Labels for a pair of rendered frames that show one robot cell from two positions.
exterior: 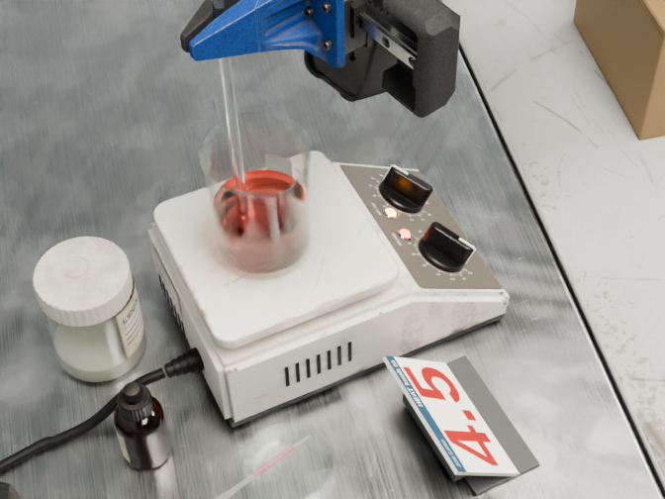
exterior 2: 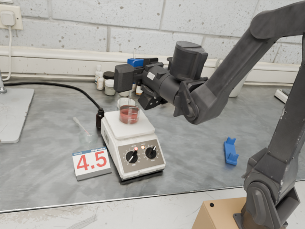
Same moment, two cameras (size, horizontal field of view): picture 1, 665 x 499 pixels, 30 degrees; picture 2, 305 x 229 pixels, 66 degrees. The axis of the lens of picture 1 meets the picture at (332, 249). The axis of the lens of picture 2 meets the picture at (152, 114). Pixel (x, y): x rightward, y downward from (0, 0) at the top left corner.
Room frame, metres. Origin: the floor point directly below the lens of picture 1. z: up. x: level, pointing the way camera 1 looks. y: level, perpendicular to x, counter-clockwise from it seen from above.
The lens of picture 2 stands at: (0.48, -0.53, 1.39)
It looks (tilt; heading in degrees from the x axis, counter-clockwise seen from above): 33 degrees down; 82
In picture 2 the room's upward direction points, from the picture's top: 11 degrees clockwise
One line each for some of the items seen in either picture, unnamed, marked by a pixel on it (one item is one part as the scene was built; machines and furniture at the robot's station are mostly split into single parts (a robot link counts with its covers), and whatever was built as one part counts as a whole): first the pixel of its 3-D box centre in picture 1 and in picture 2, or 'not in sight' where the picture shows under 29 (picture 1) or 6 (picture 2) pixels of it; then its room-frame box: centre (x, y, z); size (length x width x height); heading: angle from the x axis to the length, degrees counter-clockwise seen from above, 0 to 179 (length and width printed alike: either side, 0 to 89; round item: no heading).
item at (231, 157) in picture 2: not in sight; (231, 149); (0.83, 0.04, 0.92); 0.10 x 0.03 x 0.04; 78
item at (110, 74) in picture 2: not in sight; (109, 80); (0.39, 0.40, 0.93); 0.05 x 0.05 x 0.06
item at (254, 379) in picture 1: (314, 273); (130, 139); (0.50, 0.01, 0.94); 0.22 x 0.13 x 0.08; 114
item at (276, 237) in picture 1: (261, 204); (128, 108); (0.48, 0.04, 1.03); 0.07 x 0.06 x 0.08; 20
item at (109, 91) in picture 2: not in sight; (110, 87); (0.40, 0.34, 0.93); 0.05 x 0.05 x 0.05
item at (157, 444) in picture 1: (140, 419); (100, 116); (0.40, 0.12, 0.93); 0.03 x 0.03 x 0.07
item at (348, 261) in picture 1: (273, 244); (129, 122); (0.49, 0.04, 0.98); 0.12 x 0.12 x 0.01; 24
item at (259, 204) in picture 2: not in sight; (273, 196); (0.73, -0.28, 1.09); 0.09 x 0.07 x 0.06; 38
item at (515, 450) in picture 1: (460, 411); (92, 162); (0.41, -0.07, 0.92); 0.09 x 0.06 x 0.04; 25
